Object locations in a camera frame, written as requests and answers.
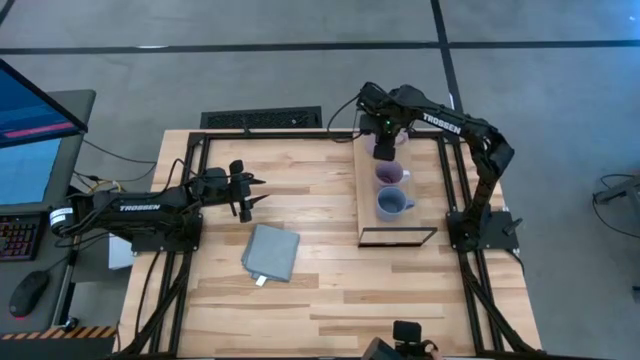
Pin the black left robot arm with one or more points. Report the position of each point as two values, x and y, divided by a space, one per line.
140 207

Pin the person's hand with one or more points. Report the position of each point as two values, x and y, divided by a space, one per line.
437 355

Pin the black backlit keyboard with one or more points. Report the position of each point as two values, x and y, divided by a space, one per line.
17 237

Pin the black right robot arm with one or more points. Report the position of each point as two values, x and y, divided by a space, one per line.
442 124

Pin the white box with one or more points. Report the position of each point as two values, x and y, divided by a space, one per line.
120 255

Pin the purple and cream ribbed mug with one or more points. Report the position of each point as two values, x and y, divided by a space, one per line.
390 176

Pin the folded grey towel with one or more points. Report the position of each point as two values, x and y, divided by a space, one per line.
270 252

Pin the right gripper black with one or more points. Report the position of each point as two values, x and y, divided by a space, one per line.
385 145

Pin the yellow-black hazard tape strip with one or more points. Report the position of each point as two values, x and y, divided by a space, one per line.
75 332

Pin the tilted computer monitor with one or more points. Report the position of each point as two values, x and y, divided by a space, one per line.
25 115

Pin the grey side desk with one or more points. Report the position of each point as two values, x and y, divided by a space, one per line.
15 265

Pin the black stand legs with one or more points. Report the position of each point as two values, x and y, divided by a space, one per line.
622 190

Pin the plain lavender mug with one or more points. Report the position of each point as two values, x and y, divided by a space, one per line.
402 140

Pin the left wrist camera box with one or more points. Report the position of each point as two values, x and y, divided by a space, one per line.
216 177

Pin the grey-blue faceted mug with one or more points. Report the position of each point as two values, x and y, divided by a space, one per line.
390 205

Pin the grey-framed computer monitor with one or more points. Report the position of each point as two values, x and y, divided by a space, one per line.
30 170

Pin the black computer mouse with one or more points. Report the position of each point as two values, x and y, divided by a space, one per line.
27 292

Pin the black aluminium rig frame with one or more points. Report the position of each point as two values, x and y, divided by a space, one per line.
275 135

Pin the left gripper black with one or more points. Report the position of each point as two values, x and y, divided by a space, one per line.
242 195

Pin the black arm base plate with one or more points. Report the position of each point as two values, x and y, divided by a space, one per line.
495 235
165 246

